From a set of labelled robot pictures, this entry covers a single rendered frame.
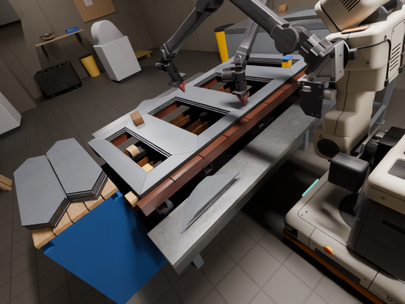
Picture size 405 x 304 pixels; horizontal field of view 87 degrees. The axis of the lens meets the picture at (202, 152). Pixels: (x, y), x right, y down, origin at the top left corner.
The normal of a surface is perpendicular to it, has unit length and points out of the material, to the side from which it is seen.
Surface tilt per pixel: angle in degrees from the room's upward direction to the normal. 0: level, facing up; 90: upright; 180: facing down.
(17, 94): 90
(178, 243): 0
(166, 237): 0
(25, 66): 90
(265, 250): 0
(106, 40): 90
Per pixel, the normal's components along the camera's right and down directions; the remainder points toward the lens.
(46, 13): 0.61, 0.37
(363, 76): -0.76, 0.54
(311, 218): -0.25, -0.76
